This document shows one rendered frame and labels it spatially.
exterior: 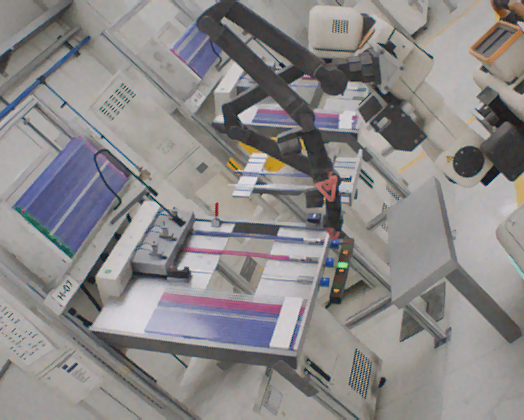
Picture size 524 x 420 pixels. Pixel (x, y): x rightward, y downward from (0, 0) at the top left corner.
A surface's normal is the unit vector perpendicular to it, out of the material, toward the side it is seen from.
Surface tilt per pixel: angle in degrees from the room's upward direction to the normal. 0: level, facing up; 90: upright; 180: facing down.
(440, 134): 90
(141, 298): 43
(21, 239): 90
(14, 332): 91
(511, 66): 92
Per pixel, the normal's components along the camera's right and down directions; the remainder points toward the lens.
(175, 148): -0.24, 0.55
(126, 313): -0.08, -0.83
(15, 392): 0.66, -0.51
